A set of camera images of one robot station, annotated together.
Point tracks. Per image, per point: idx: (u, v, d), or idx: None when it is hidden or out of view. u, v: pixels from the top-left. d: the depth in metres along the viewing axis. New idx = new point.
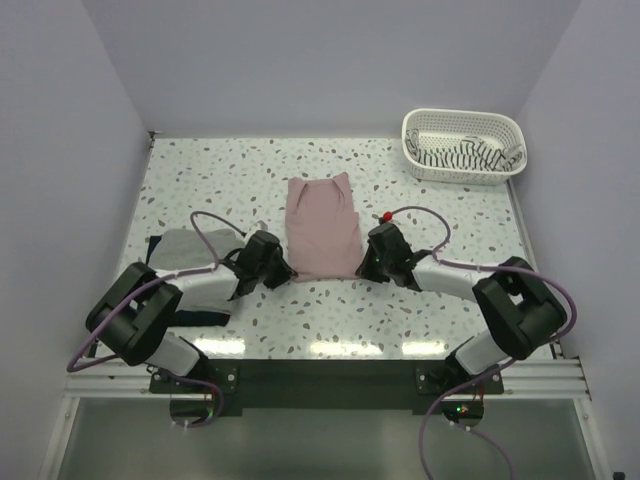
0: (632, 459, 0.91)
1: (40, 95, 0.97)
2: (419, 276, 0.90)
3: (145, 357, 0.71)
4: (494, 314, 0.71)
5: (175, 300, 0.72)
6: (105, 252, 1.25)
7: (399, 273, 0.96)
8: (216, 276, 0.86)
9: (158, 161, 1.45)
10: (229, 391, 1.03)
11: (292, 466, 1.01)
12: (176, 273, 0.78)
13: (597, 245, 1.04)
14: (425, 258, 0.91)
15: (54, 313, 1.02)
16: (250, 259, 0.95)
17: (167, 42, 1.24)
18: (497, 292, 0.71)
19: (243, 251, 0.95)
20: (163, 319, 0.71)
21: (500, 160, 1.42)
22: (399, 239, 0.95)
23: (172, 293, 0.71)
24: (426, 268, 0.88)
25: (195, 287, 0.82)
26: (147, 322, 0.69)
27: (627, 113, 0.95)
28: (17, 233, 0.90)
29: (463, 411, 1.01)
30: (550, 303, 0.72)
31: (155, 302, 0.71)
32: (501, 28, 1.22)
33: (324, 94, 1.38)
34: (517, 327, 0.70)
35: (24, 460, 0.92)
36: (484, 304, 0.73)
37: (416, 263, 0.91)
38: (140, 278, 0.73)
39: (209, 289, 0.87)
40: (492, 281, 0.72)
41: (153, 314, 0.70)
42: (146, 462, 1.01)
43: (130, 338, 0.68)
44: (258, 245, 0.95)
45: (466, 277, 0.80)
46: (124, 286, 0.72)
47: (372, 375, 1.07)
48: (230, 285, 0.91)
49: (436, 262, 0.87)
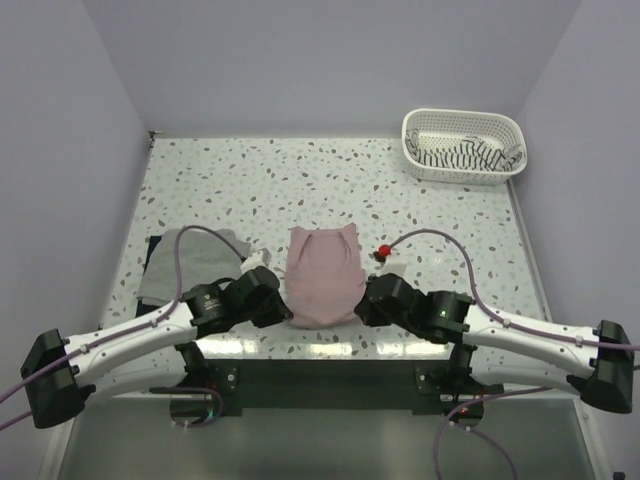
0: (632, 459, 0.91)
1: (40, 95, 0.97)
2: (474, 339, 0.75)
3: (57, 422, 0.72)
4: (613, 395, 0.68)
5: (68, 390, 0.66)
6: (104, 252, 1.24)
7: (433, 329, 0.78)
8: (159, 332, 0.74)
9: (159, 161, 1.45)
10: (230, 391, 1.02)
11: (292, 467, 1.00)
12: (85, 347, 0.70)
13: (597, 245, 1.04)
14: (472, 315, 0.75)
15: (53, 314, 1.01)
16: (235, 296, 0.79)
17: (167, 42, 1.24)
18: (618, 376, 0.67)
19: (231, 285, 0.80)
20: (61, 403, 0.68)
21: (500, 160, 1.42)
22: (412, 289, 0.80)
23: (64, 384, 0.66)
24: (491, 334, 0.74)
25: (125, 352, 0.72)
26: (41, 408, 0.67)
27: (627, 113, 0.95)
28: (18, 233, 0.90)
29: (463, 411, 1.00)
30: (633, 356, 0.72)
31: (48, 388, 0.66)
32: (500, 28, 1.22)
33: (324, 93, 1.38)
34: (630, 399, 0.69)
35: (23, 460, 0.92)
36: (603, 388, 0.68)
37: (467, 324, 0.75)
38: (46, 352, 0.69)
39: (156, 345, 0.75)
40: (603, 364, 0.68)
41: (44, 402, 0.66)
42: (146, 462, 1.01)
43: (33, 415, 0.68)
44: (248, 280, 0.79)
45: (564, 353, 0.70)
46: (34, 360, 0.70)
47: (371, 375, 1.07)
48: (186, 336, 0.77)
49: (501, 325, 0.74)
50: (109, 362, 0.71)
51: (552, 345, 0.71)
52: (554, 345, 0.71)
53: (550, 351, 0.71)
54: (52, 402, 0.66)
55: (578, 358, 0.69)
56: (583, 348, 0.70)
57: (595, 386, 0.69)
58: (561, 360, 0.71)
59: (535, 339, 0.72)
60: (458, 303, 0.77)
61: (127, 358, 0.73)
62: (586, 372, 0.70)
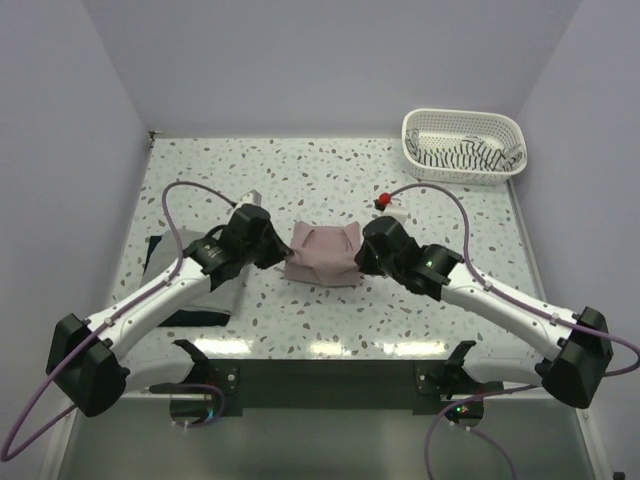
0: (632, 459, 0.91)
1: (40, 95, 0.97)
2: (452, 295, 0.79)
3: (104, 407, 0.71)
4: (571, 379, 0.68)
5: (108, 361, 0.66)
6: (105, 252, 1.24)
7: (415, 276, 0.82)
8: (175, 288, 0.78)
9: (159, 161, 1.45)
10: (229, 391, 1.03)
11: (292, 466, 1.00)
12: (110, 319, 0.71)
13: (597, 245, 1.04)
14: (455, 272, 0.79)
15: (53, 314, 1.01)
16: (232, 239, 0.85)
17: (167, 42, 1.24)
18: (581, 362, 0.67)
19: (226, 230, 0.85)
20: (104, 379, 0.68)
21: (500, 160, 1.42)
22: (403, 235, 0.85)
23: (102, 356, 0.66)
24: (471, 293, 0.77)
25: (148, 313, 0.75)
26: (87, 389, 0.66)
27: (627, 113, 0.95)
28: (18, 234, 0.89)
29: (463, 411, 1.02)
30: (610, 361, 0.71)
31: (87, 366, 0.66)
32: (500, 28, 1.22)
33: (324, 93, 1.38)
34: (588, 393, 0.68)
35: (23, 461, 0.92)
36: (562, 368, 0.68)
37: (449, 278, 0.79)
38: (72, 336, 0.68)
39: (175, 301, 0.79)
40: (573, 348, 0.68)
41: (88, 382, 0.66)
42: (146, 462, 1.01)
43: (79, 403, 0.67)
44: (242, 221, 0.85)
45: (536, 326, 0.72)
46: (61, 350, 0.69)
47: (371, 375, 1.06)
48: (201, 286, 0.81)
49: (482, 287, 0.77)
50: (136, 327, 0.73)
51: (526, 317, 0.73)
52: (528, 318, 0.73)
53: (523, 323, 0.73)
54: (96, 378, 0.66)
55: (547, 335, 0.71)
56: (556, 327, 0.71)
57: (557, 367, 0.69)
58: (532, 334, 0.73)
59: (511, 306, 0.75)
60: (448, 258, 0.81)
61: (151, 321, 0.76)
62: (553, 352, 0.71)
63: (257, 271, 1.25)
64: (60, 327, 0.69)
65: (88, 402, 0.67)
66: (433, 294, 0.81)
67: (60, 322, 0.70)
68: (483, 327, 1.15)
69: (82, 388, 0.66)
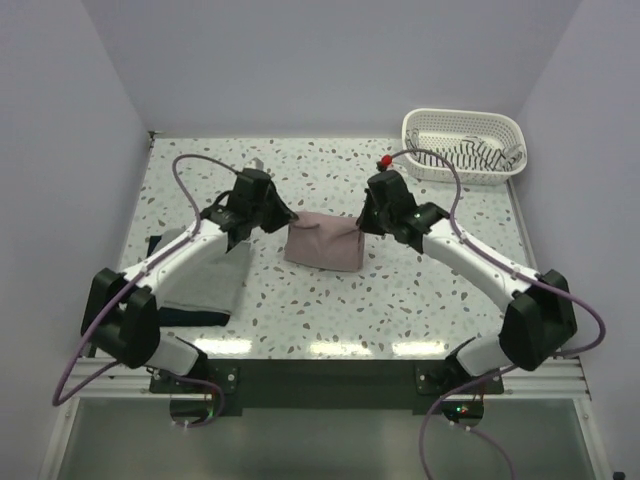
0: (632, 458, 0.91)
1: (40, 96, 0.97)
2: (432, 245, 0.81)
3: (143, 357, 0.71)
4: (521, 331, 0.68)
5: (149, 304, 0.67)
6: (105, 252, 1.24)
7: (401, 227, 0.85)
8: (199, 243, 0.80)
9: (159, 161, 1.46)
10: (229, 391, 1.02)
11: (292, 467, 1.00)
12: (145, 268, 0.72)
13: (596, 244, 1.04)
14: (440, 225, 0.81)
15: (53, 313, 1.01)
16: (240, 201, 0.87)
17: (167, 41, 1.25)
18: (532, 314, 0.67)
19: (232, 193, 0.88)
20: (145, 324, 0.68)
21: (500, 160, 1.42)
22: (403, 189, 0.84)
23: (144, 299, 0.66)
24: (445, 244, 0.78)
25: (178, 267, 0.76)
26: (131, 334, 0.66)
27: (626, 112, 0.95)
28: (18, 234, 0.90)
29: (463, 411, 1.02)
30: (569, 327, 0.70)
31: (129, 311, 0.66)
32: (500, 29, 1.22)
33: (324, 94, 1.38)
34: (537, 350, 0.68)
35: (24, 460, 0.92)
36: (512, 318, 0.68)
37: (430, 229, 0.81)
38: (110, 286, 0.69)
39: (197, 257, 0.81)
40: (528, 298, 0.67)
41: (131, 327, 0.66)
42: (146, 462, 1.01)
43: (121, 350, 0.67)
44: (247, 183, 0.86)
45: (496, 277, 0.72)
46: (100, 300, 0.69)
47: (372, 375, 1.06)
48: (221, 243, 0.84)
49: (457, 238, 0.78)
50: (168, 278, 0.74)
51: (489, 269, 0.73)
52: (490, 269, 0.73)
53: (485, 274, 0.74)
54: (139, 321, 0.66)
55: (504, 286, 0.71)
56: (515, 280, 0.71)
57: (509, 316, 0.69)
58: (491, 285, 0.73)
59: (478, 257, 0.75)
60: (437, 214, 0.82)
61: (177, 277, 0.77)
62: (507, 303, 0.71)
63: (257, 271, 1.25)
64: (96, 280, 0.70)
65: (131, 348, 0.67)
66: (416, 245, 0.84)
67: (95, 275, 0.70)
68: (483, 328, 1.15)
69: (124, 333, 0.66)
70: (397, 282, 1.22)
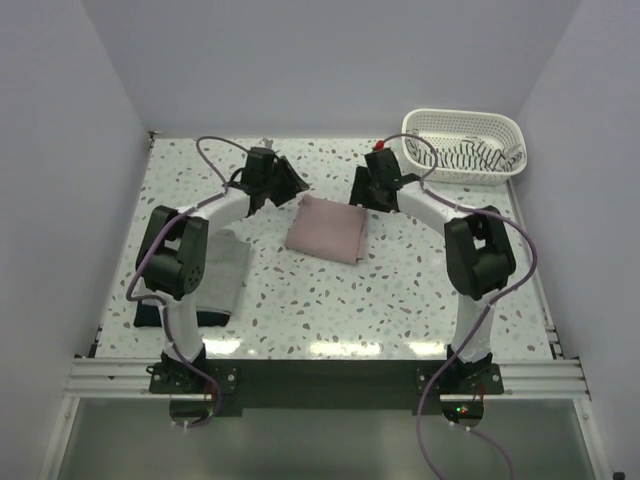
0: (632, 459, 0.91)
1: (39, 96, 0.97)
2: (403, 199, 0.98)
3: (190, 286, 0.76)
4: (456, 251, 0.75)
5: (204, 229, 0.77)
6: (105, 252, 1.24)
7: (383, 190, 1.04)
8: (231, 198, 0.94)
9: (159, 161, 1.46)
10: (229, 391, 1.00)
11: (292, 467, 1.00)
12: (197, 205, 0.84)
13: (596, 245, 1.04)
14: (411, 184, 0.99)
15: (53, 313, 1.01)
16: (254, 173, 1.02)
17: (167, 41, 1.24)
18: (462, 233, 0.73)
19: (248, 167, 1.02)
20: (198, 248, 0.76)
21: (500, 160, 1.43)
22: (390, 161, 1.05)
23: (201, 223, 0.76)
24: (411, 195, 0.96)
25: (217, 213, 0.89)
26: (190, 253, 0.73)
27: (627, 112, 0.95)
28: (17, 236, 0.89)
29: (463, 411, 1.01)
30: (506, 257, 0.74)
31: (190, 231, 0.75)
32: (499, 29, 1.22)
33: (323, 94, 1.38)
34: (471, 270, 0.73)
35: (24, 461, 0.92)
36: (449, 240, 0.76)
37: (403, 186, 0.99)
38: (165, 218, 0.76)
39: (227, 211, 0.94)
40: (462, 222, 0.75)
41: (190, 246, 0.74)
42: (146, 462, 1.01)
43: (179, 268, 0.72)
44: (259, 158, 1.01)
45: (442, 212, 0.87)
46: (155, 230, 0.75)
47: (372, 375, 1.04)
48: (242, 204, 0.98)
49: (420, 190, 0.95)
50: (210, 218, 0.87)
51: (437, 207, 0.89)
52: (439, 207, 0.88)
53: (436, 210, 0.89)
54: (197, 242, 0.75)
55: (447, 215, 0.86)
56: (457, 212, 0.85)
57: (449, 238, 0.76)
58: (441, 219, 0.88)
59: (433, 200, 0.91)
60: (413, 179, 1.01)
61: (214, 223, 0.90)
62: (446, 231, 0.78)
63: (257, 271, 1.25)
64: (153, 212, 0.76)
65: (186, 268, 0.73)
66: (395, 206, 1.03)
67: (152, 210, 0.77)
68: None
69: (182, 252, 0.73)
70: (397, 282, 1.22)
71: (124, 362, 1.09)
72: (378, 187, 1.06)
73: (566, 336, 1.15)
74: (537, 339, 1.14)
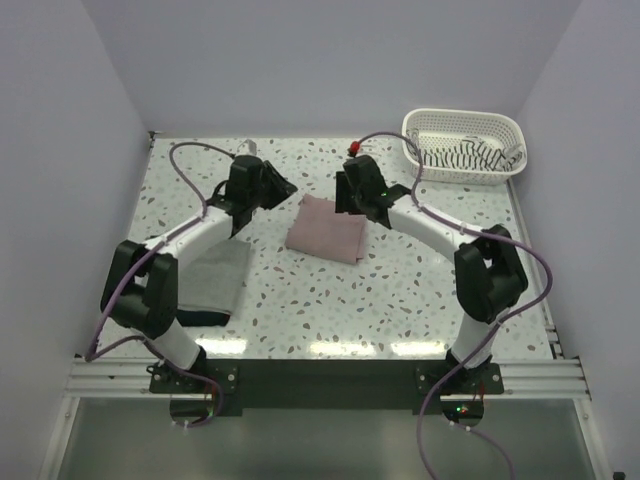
0: (632, 459, 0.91)
1: (39, 95, 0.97)
2: (395, 217, 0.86)
3: (162, 326, 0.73)
4: (467, 280, 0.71)
5: (172, 269, 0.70)
6: (105, 252, 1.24)
7: (370, 206, 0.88)
8: (209, 224, 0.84)
9: (159, 161, 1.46)
10: (229, 390, 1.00)
11: (292, 466, 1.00)
12: (166, 238, 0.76)
13: (597, 244, 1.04)
14: (404, 200, 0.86)
15: (53, 313, 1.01)
16: (236, 191, 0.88)
17: (167, 41, 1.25)
18: (475, 259, 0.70)
19: (229, 183, 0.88)
20: (167, 289, 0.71)
21: (500, 160, 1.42)
22: (374, 170, 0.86)
23: (168, 263, 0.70)
24: (407, 214, 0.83)
25: (193, 242, 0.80)
26: (154, 298, 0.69)
27: (627, 111, 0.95)
28: (17, 234, 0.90)
29: (463, 411, 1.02)
30: (518, 276, 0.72)
31: (154, 274, 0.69)
32: (500, 28, 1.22)
33: (323, 93, 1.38)
34: (484, 297, 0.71)
35: (24, 460, 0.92)
36: (459, 268, 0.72)
37: (393, 204, 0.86)
38: (132, 255, 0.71)
39: (208, 236, 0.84)
40: (471, 247, 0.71)
41: (155, 291, 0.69)
42: (147, 461, 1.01)
43: (145, 315, 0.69)
44: (241, 173, 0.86)
45: (447, 236, 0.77)
46: (120, 270, 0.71)
47: (372, 375, 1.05)
48: (226, 223, 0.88)
49: (416, 208, 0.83)
50: (184, 251, 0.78)
51: (441, 229, 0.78)
52: (443, 229, 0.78)
53: (438, 234, 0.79)
54: (163, 285, 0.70)
55: (453, 241, 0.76)
56: (463, 235, 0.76)
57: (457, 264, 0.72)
58: (445, 244, 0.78)
59: (434, 221, 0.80)
60: (403, 194, 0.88)
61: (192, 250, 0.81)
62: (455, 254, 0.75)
63: (257, 271, 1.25)
64: (118, 249, 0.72)
65: (154, 313, 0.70)
66: (385, 222, 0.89)
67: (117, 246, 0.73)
68: None
69: (148, 297, 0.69)
70: (397, 282, 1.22)
71: (124, 362, 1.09)
72: (360, 201, 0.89)
73: (566, 336, 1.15)
74: (537, 339, 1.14)
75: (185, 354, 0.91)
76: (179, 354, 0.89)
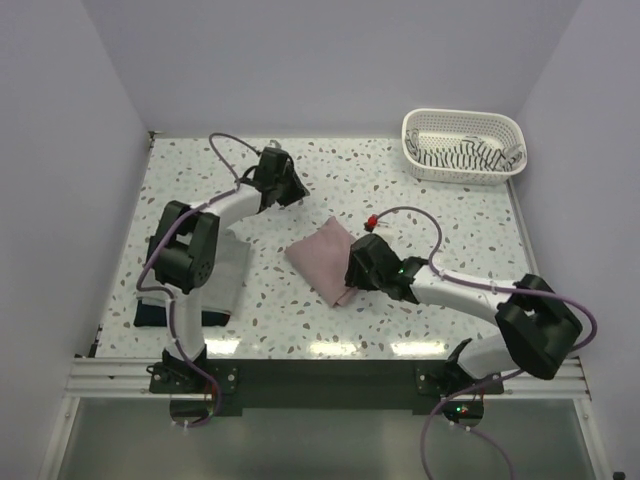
0: (632, 459, 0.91)
1: (39, 96, 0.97)
2: (418, 291, 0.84)
3: (199, 282, 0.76)
4: (520, 342, 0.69)
5: (215, 225, 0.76)
6: (104, 252, 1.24)
7: (392, 286, 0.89)
8: (242, 195, 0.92)
9: (159, 161, 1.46)
10: (229, 391, 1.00)
11: (292, 466, 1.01)
12: (207, 201, 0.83)
13: (597, 245, 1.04)
14: (422, 272, 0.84)
15: (53, 313, 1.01)
16: (265, 173, 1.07)
17: (167, 42, 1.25)
18: (522, 322, 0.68)
19: (259, 167, 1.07)
20: (209, 245, 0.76)
21: (500, 160, 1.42)
22: (384, 250, 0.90)
23: (212, 219, 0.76)
24: (430, 284, 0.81)
25: (228, 208, 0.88)
26: (198, 249, 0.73)
27: (626, 111, 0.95)
28: (17, 234, 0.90)
29: (463, 411, 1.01)
30: (568, 320, 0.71)
31: (200, 229, 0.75)
32: (499, 27, 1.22)
33: (323, 93, 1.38)
34: (545, 355, 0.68)
35: (24, 461, 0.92)
36: (508, 333, 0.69)
37: (414, 278, 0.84)
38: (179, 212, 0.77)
39: (241, 207, 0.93)
40: (513, 307, 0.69)
41: (202, 243, 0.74)
42: (147, 461, 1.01)
43: (190, 263, 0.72)
44: (271, 158, 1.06)
45: (480, 298, 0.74)
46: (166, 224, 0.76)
47: (372, 375, 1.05)
48: (256, 200, 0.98)
49: (438, 277, 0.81)
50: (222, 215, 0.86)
51: (471, 292, 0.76)
52: (474, 292, 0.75)
53: (470, 297, 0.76)
54: (207, 238, 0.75)
55: (487, 301, 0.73)
56: (497, 294, 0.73)
57: (505, 330, 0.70)
58: (480, 307, 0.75)
59: (461, 286, 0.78)
60: (419, 263, 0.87)
61: (227, 217, 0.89)
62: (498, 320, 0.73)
63: (257, 271, 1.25)
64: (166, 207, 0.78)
65: (196, 264, 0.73)
66: (413, 298, 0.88)
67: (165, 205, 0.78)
68: (483, 328, 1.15)
69: (194, 248, 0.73)
70: None
71: (124, 361, 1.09)
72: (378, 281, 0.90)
73: None
74: None
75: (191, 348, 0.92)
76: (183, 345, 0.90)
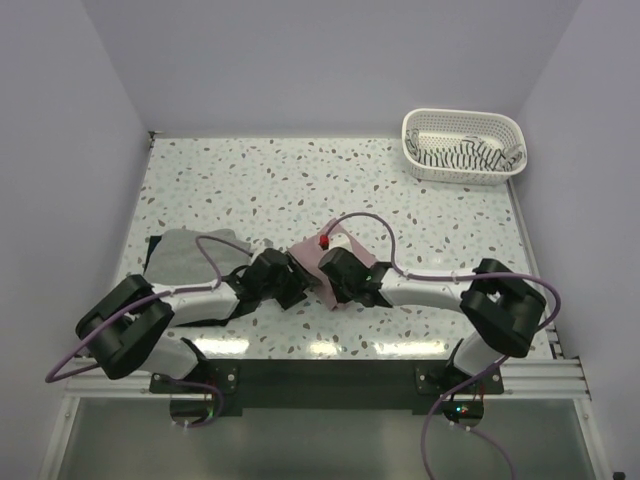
0: (632, 459, 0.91)
1: (39, 96, 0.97)
2: (387, 293, 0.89)
3: (129, 372, 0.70)
4: (488, 327, 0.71)
5: (164, 320, 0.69)
6: (105, 252, 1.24)
7: (362, 292, 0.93)
8: (216, 295, 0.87)
9: (159, 161, 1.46)
10: (229, 391, 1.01)
11: (293, 467, 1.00)
12: (173, 290, 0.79)
13: (597, 245, 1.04)
14: (388, 274, 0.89)
15: (53, 315, 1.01)
16: (254, 279, 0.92)
17: (167, 43, 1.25)
18: (486, 305, 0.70)
19: (249, 270, 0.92)
20: (149, 340, 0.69)
21: (500, 160, 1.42)
22: (350, 260, 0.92)
23: (162, 313, 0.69)
24: (397, 286, 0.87)
25: (193, 304, 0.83)
26: (132, 341, 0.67)
27: (627, 112, 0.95)
28: (16, 235, 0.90)
29: (463, 411, 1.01)
30: (531, 295, 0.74)
31: (146, 318, 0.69)
32: (498, 27, 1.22)
33: (322, 93, 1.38)
34: (513, 334, 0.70)
35: (23, 461, 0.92)
36: (475, 320, 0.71)
37: (382, 282, 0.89)
38: (135, 291, 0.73)
39: (212, 307, 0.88)
40: (476, 293, 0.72)
41: (140, 333, 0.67)
42: (148, 461, 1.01)
43: (115, 353, 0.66)
44: (264, 265, 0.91)
45: (444, 290, 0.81)
46: (119, 298, 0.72)
47: (372, 375, 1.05)
48: (228, 305, 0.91)
49: (403, 277, 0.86)
50: (185, 307, 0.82)
51: (436, 285, 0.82)
52: (438, 285, 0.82)
53: (435, 291, 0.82)
54: (147, 332, 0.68)
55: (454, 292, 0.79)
56: (458, 284, 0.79)
57: (472, 318, 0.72)
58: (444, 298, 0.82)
59: (422, 282, 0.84)
60: (385, 268, 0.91)
61: (188, 312, 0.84)
62: None
63: None
64: (126, 279, 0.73)
65: (123, 354, 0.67)
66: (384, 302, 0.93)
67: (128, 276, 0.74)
68: None
69: (130, 336, 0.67)
70: None
71: None
72: (350, 293, 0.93)
73: (566, 337, 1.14)
74: (537, 339, 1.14)
75: (174, 367, 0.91)
76: (170, 372, 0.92)
